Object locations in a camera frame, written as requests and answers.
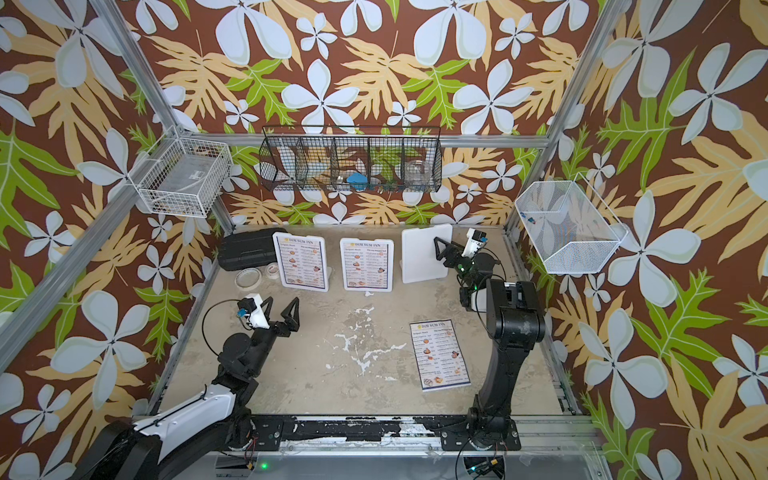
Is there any white mesh basket right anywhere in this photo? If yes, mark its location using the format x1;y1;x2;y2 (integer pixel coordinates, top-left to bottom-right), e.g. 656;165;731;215
515;174;629;276

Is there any blue object in basket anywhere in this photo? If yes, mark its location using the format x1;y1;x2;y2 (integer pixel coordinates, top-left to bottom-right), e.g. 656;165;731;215
346;172;370;192

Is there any white wire basket left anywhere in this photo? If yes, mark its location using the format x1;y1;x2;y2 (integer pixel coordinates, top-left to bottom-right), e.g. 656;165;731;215
129;127;233;218

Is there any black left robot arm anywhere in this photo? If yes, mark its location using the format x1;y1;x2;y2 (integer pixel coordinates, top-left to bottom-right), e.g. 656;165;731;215
72;295;300;479

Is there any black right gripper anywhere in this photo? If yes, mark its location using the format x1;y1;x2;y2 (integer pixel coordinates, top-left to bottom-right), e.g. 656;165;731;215
436;239;476;291

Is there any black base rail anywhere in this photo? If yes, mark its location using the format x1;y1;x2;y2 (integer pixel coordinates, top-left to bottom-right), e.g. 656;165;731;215
215;413;521;452

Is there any black wire basket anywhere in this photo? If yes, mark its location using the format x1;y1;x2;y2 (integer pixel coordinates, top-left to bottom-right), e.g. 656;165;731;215
256;125;444;193

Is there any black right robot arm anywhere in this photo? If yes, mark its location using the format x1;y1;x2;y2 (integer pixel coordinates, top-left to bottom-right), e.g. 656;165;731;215
433;229;546;450

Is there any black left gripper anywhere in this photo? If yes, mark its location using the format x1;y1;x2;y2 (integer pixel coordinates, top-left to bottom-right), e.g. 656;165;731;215
250;297;298;377

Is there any dim sum menu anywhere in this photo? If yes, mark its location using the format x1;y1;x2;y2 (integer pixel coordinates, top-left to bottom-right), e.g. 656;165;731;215
343;241;391;289
409;319;471;392
277;236;325;287

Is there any black plastic case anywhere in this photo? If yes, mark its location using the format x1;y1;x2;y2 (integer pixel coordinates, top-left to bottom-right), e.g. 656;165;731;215
217;227;286;271

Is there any white menu holder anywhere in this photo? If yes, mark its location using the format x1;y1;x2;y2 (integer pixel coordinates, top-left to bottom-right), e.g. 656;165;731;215
338;237;396;295
401;224;453;284
272;231;330;293

